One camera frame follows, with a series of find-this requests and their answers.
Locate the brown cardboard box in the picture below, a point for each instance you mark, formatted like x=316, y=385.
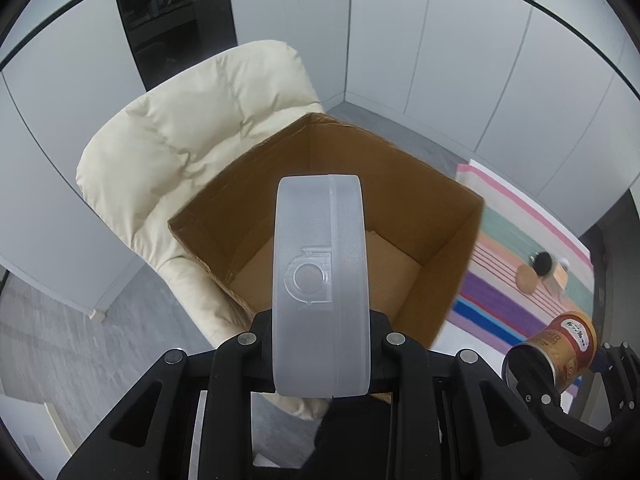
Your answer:
x=430, y=200

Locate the black round jar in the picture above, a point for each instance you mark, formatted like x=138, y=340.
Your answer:
x=542, y=263

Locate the black glossy panel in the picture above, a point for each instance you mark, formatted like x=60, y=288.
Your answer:
x=170, y=20

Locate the cream padded armchair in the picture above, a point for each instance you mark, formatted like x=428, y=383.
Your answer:
x=175, y=135

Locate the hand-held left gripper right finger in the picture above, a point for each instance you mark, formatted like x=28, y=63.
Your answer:
x=395, y=360

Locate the orange square box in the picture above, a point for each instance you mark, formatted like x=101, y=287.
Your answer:
x=559, y=280

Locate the translucent white round container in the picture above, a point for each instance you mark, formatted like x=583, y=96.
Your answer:
x=320, y=230

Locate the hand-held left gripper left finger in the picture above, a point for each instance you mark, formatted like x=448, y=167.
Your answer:
x=247, y=360

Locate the striped pastel blanket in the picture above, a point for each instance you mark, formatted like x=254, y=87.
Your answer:
x=505, y=240

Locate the gold cylindrical can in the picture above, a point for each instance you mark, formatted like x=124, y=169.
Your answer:
x=565, y=345

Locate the small clear bottle pale cap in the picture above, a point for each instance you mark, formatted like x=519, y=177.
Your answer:
x=563, y=262

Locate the tan round disc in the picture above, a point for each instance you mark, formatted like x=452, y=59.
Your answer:
x=526, y=278

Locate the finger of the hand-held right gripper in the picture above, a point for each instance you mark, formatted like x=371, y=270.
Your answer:
x=620, y=367
x=547, y=407

